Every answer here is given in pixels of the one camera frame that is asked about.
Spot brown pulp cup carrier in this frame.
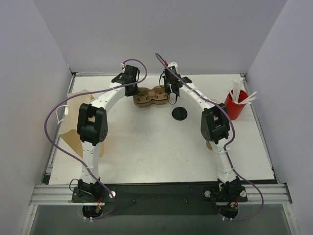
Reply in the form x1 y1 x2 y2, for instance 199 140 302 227
133 86 170 102
134 99 168 108

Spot brown paper coffee cup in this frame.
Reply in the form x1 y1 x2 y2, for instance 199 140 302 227
206 141 212 150

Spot brown paper bag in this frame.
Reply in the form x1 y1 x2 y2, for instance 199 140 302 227
59 94 94 158

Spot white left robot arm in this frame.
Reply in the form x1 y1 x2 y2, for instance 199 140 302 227
77 65 139 201

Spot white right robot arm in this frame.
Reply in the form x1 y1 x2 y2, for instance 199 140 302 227
163 62 243 201

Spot black plastic lid stack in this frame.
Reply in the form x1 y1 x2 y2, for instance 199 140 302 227
172 107 188 121

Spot stacked brown paper cups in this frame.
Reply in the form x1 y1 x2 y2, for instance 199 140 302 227
210 98 220 104

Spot white wrapped straws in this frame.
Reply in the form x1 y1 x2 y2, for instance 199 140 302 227
229 78 257 105

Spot red straw holder cup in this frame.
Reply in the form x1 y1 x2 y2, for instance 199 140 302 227
224 90 248 120

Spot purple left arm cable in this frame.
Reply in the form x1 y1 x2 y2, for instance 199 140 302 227
44 58 148 220

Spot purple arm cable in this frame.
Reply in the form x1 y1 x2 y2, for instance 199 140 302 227
155 52 265 222
44 58 148 220

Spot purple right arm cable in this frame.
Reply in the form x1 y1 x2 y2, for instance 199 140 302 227
155 52 265 222

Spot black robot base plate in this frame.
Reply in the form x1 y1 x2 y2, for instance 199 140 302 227
71 181 247 218

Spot aluminium rail frame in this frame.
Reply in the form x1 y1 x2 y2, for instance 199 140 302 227
29 182 292 206

